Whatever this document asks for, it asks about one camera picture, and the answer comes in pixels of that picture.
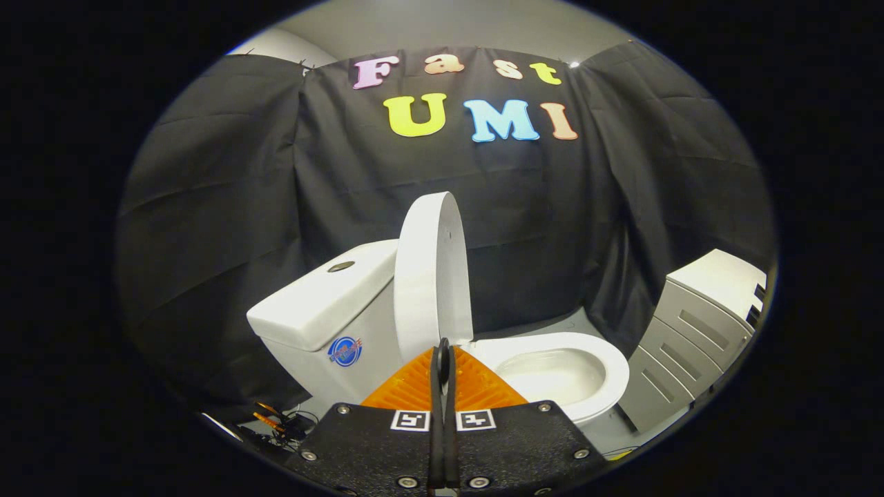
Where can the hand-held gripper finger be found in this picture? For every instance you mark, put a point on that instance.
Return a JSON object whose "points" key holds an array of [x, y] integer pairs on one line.
{"points": [[435, 393], [451, 400]]}

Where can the metal flush button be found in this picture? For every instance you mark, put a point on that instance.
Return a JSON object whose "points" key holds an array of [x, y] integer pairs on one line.
{"points": [[340, 266]]}

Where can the white toilet lid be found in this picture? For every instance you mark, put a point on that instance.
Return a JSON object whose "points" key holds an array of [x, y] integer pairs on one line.
{"points": [[428, 276]]}

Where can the white drawer cabinet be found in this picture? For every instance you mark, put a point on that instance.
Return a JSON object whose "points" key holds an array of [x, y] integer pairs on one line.
{"points": [[697, 310]]}

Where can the black backdrop cloth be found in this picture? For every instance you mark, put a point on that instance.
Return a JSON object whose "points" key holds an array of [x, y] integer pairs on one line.
{"points": [[228, 207]]}

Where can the white toilet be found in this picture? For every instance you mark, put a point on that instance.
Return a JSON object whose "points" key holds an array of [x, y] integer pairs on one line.
{"points": [[318, 304]]}

